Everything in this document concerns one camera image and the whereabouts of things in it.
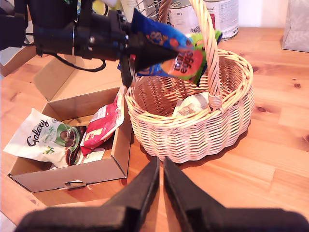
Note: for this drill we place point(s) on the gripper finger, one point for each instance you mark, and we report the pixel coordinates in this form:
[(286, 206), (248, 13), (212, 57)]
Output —
[(142, 193), (183, 193), (154, 55)]

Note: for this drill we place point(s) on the blue Terry's mini eggs bag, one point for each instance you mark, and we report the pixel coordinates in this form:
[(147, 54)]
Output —
[(157, 31)]

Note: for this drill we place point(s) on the plain white printed bag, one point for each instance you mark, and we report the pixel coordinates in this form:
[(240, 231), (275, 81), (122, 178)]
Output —
[(190, 104)]

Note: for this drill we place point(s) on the red white mini bunnies bag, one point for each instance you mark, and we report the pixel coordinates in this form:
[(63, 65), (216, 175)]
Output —
[(103, 125)]

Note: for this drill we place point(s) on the white Galaxy eggs bag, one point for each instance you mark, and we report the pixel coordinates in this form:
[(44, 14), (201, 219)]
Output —
[(31, 137)]

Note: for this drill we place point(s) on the white Porlex box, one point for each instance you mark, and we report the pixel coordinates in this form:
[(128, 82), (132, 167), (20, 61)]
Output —
[(128, 9)]

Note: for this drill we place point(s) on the woven wicker basket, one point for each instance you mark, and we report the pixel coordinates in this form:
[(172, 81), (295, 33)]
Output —
[(193, 140)]

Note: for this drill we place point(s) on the open cardboard box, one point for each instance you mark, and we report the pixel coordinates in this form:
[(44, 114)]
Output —
[(72, 174)]

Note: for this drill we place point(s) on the pale grey tissue box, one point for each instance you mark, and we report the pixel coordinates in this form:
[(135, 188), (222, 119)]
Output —
[(297, 26)]

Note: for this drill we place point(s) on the white label tin can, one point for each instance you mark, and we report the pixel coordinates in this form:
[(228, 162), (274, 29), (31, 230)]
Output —
[(183, 17)]

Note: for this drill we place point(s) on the white printed paper sheet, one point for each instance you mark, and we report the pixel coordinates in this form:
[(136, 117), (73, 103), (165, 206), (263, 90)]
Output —
[(93, 155)]

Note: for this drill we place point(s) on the red label tin can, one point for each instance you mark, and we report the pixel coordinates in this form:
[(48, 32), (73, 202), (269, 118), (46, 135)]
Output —
[(227, 17)]

